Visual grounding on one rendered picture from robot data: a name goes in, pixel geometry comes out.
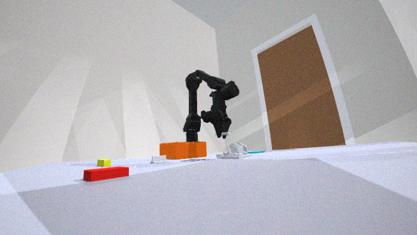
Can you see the small yellow block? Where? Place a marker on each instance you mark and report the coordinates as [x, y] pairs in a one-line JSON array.
[[104, 162]]

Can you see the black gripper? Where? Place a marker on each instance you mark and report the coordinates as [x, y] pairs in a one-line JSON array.
[[220, 119]]

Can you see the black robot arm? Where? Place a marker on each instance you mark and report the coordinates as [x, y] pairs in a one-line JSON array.
[[224, 91]]

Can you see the red rectangular bar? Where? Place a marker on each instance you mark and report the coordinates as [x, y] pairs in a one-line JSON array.
[[105, 173]]

